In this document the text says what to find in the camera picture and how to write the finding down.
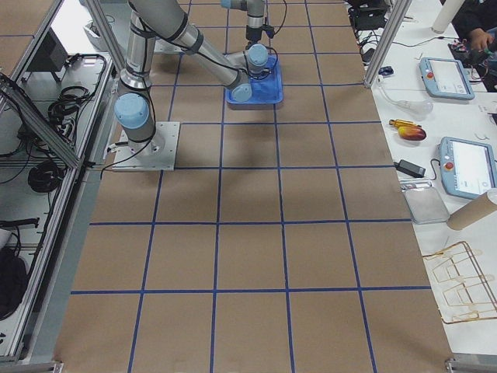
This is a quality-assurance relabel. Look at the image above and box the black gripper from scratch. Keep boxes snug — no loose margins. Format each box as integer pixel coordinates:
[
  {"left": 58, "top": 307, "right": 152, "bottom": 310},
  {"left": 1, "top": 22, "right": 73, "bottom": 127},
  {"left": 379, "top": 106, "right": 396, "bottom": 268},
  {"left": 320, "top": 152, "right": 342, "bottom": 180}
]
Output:
[{"left": 246, "top": 25, "right": 274, "bottom": 49}]

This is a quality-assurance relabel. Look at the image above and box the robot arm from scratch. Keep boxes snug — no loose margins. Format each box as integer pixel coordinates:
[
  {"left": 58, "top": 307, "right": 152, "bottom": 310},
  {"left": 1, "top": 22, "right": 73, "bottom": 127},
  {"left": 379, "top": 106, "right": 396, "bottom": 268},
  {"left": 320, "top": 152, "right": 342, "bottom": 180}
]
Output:
[
  {"left": 151, "top": 52, "right": 275, "bottom": 169},
  {"left": 220, "top": 0, "right": 275, "bottom": 49}
]

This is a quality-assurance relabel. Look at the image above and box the blue plastic tray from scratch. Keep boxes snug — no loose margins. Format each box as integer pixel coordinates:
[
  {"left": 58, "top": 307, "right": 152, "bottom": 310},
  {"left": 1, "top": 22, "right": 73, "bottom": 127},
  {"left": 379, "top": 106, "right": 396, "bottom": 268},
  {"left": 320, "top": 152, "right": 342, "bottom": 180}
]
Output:
[{"left": 224, "top": 52, "right": 283, "bottom": 106}]

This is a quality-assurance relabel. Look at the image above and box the metal tray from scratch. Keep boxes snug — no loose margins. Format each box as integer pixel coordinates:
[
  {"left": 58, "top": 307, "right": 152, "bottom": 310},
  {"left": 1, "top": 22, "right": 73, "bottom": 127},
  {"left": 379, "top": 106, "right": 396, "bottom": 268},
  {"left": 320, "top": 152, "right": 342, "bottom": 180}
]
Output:
[{"left": 404, "top": 187, "right": 450, "bottom": 225}]

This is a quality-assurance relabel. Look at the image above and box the person hand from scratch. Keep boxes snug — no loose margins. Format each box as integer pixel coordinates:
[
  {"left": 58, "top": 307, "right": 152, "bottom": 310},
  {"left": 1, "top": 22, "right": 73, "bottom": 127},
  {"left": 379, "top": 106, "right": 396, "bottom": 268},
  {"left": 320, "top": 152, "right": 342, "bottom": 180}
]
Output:
[{"left": 468, "top": 28, "right": 494, "bottom": 51}]

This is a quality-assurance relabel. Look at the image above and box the blue small box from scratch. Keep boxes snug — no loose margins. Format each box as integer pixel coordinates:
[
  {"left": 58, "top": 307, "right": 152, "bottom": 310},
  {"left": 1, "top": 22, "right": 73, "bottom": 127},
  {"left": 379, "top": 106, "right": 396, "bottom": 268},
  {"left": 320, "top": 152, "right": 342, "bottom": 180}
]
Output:
[{"left": 378, "top": 66, "right": 394, "bottom": 76}]

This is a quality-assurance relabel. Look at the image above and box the red yellow mango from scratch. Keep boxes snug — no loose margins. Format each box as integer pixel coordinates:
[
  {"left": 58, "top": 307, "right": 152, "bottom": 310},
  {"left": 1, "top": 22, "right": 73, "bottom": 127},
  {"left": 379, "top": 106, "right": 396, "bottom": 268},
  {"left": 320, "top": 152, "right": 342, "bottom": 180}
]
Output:
[{"left": 397, "top": 126, "right": 426, "bottom": 141}]

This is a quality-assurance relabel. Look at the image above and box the teach pendant far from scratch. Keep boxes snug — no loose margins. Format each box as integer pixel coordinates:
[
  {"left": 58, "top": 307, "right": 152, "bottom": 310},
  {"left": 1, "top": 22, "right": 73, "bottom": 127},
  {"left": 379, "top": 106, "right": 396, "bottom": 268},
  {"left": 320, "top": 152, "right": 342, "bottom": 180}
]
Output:
[{"left": 419, "top": 58, "right": 474, "bottom": 101}]

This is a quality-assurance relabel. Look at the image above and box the teach pendant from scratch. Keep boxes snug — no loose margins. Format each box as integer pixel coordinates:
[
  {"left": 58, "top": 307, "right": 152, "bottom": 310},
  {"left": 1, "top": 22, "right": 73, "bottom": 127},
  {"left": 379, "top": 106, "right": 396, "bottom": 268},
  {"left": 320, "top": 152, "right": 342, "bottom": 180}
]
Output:
[
  {"left": 419, "top": 58, "right": 474, "bottom": 101},
  {"left": 438, "top": 137, "right": 496, "bottom": 199}
]

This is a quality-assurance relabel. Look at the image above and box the black power adapter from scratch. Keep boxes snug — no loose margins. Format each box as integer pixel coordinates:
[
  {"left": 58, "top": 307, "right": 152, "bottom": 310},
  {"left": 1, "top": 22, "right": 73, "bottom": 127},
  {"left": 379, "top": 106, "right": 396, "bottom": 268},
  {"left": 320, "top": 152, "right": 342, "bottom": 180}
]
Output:
[{"left": 394, "top": 159, "right": 426, "bottom": 178}]

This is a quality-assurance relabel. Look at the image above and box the teach pendant near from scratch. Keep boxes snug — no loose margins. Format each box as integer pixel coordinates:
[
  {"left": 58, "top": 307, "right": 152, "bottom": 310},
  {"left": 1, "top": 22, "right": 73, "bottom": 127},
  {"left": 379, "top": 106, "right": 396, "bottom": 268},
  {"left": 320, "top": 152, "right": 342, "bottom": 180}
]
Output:
[{"left": 438, "top": 137, "right": 496, "bottom": 199}]

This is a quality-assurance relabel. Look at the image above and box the cardboard tube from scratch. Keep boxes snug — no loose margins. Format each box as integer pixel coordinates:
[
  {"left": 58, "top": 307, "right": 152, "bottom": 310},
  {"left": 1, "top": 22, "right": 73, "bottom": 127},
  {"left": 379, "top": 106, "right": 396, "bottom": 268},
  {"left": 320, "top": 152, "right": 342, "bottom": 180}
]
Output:
[{"left": 447, "top": 188, "right": 496, "bottom": 231}]

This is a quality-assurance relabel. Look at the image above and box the aluminium frame post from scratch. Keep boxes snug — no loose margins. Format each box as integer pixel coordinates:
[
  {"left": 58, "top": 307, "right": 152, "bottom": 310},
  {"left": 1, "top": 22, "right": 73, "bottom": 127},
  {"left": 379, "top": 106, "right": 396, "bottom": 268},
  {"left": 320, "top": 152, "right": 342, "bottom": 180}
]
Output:
[{"left": 363, "top": 0, "right": 412, "bottom": 88}]

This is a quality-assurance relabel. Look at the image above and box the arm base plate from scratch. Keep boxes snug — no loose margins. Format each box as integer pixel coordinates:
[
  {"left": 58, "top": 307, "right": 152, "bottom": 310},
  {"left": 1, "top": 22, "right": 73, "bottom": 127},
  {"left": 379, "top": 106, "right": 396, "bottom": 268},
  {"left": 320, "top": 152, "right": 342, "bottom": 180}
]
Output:
[{"left": 112, "top": 121, "right": 180, "bottom": 172}]

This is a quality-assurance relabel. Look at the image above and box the gold wire rack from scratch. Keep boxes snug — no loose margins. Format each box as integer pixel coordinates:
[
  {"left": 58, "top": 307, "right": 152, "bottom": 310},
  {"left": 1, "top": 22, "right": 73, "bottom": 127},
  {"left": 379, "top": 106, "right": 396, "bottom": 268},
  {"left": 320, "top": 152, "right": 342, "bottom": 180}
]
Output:
[{"left": 422, "top": 241, "right": 496, "bottom": 325}]

